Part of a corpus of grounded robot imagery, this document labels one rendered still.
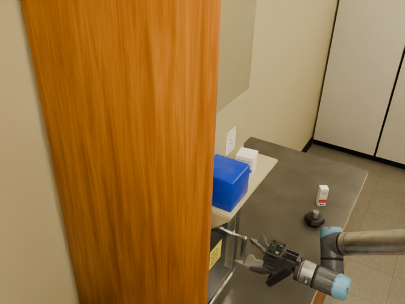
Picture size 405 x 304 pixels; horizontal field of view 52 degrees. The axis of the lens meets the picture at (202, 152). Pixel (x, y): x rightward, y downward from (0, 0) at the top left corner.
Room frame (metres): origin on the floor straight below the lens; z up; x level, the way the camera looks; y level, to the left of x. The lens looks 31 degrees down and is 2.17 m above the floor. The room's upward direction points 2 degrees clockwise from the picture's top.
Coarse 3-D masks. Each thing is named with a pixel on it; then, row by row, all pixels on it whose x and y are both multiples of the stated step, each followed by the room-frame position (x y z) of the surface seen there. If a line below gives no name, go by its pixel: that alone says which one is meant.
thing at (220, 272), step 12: (216, 228) 0.95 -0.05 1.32; (228, 228) 1.02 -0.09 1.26; (216, 240) 0.95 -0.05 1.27; (228, 240) 1.03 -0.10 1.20; (228, 252) 1.04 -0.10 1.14; (216, 264) 0.96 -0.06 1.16; (228, 264) 1.05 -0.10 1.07; (216, 276) 0.97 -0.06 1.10; (228, 276) 1.05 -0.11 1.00; (216, 288) 0.97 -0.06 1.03
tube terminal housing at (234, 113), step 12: (240, 96) 1.07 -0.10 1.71; (228, 108) 1.00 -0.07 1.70; (240, 108) 1.07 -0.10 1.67; (216, 120) 0.94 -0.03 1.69; (228, 120) 1.01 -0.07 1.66; (240, 120) 1.08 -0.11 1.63; (216, 132) 0.95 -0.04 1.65; (240, 132) 1.08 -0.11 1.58; (216, 144) 0.95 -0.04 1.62; (240, 144) 1.09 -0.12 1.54; (228, 156) 1.02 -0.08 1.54
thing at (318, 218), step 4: (308, 212) 1.46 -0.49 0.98; (312, 212) 1.44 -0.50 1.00; (316, 212) 1.43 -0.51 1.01; (304, 216) 1.45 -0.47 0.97; (308, 216) 1.44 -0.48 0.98; (312, 216) 1.43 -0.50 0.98; (316, 216) 1.42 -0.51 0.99; (320, 216) 1.44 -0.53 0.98; (308, 220) 1.41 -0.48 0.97; (312, 220) 1.41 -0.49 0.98; (316, 220) 1.41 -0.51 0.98; (320, 220) 1.41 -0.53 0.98; (324, 220) 1.42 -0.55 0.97; (308, 224) 1.42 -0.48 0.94; (312, 224) 1.39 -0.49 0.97; (316, 224) 1.39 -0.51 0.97; (320, 224) 1.39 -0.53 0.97
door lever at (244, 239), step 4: (232, 236) 1.05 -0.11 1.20; (236, 236) 1.05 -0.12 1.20; (240, 236) 1.04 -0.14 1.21; (244, 236) 1.04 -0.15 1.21; (244, 240) 1.03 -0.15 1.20; (244, 244) 1.03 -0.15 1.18; (244, 248) 1.03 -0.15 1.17; (240, 252) 1.04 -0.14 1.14; (244, 252) 1.03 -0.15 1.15; (240, 256) 1.04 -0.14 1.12; (244, 256) 1.03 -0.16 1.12
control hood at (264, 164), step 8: (264, 160) 1.05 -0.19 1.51; (272, 160) 1.05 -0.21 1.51; (256, 168) 1.00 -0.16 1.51; (264, 168) 1.00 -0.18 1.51; (256, 176) 0.96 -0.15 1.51; (264, 176) 0.97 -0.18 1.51; (248, 184) 0.92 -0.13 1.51; (256, 184) 0.92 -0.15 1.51; (248, 192) 0.88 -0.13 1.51; (240, 200) 0.85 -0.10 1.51; (216, 208) 0.82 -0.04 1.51; (216, 216) 0.80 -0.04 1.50; (224, 216) 0.79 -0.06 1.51; (232, 216) 0.79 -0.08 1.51; (216, 224) 0.80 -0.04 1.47
